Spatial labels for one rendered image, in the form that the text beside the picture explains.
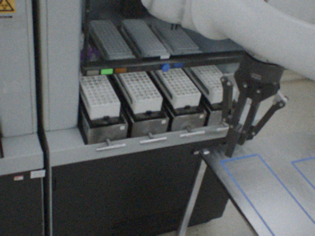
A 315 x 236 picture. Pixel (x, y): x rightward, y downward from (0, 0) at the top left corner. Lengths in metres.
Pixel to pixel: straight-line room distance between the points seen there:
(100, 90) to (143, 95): 0.15
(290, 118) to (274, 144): 1.69
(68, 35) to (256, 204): 0.72
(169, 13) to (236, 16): 0.10
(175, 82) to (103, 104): 0.32
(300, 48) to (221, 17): 0.10
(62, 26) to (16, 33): 0.12
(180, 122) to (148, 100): 0.15
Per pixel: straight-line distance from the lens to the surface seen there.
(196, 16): 0.53
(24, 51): 1.21
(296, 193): 1.28
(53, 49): 1.22
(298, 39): 0.46
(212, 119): 1.51
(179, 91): 1.46
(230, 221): 2.22
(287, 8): 0.63
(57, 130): 1.41
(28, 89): 1.28
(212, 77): 1.58
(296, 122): 3.09
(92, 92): 1.37
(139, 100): 1.36
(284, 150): 1.41
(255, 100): 0.75
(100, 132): 1.34
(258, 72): 0.70
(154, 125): 1.40
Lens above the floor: 1.66
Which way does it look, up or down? 38 degrees down
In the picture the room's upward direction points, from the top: 11 degrees clockwise
